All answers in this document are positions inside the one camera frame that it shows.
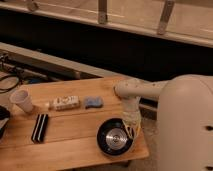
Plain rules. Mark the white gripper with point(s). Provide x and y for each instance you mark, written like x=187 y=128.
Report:
x=131 y=116

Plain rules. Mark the dark ceramic bowl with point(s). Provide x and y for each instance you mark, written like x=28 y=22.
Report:
x=112 y=138

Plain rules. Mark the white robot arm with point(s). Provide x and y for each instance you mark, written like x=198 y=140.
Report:
x=184 y=119

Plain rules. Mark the blue sponge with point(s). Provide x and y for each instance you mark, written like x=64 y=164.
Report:
x=93 y=102

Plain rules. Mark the black white striped case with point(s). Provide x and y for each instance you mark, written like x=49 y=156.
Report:
x=40 y=127

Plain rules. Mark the white plastic cup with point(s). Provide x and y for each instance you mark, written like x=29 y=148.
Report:
x=22 y=99

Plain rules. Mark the black object at left edge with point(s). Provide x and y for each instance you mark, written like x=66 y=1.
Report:
x=4 y=118

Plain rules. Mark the metal bracket right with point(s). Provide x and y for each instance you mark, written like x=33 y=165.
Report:
x=165 y=16

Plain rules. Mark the metal bracket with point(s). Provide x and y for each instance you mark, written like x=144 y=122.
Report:
x=102 y=11
x=165 y=16

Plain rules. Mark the metal bracket middle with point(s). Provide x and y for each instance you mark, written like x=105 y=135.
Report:
x=102 y=11

